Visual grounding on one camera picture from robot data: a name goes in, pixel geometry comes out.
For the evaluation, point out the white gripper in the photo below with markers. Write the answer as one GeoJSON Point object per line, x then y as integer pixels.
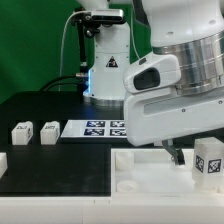
{"type": "Point", "coordinates": [150, 120]}

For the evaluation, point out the white square tabletop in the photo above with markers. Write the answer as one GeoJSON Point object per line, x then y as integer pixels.
{"type": "Point", "coordinates": [148, 172]}

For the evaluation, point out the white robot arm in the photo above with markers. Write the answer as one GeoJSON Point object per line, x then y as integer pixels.
{"type": "Point", "coordinates": [178, 89]}

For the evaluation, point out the white front and right fence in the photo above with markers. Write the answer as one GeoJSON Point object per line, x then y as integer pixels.
{"type": "Point", "coordinates": [115, 209]}

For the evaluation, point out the white marker plate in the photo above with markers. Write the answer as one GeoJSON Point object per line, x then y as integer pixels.
{"type": "Point", "coordinates": [94, 129]}

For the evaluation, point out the white left obstacle block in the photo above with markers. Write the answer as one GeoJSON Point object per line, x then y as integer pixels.
{"type": "Point", "coordinates": [3, 164]}

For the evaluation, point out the black camera on pole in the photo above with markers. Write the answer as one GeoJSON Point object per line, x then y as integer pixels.
{"type": "Point", "coordinates": [100, 24]}

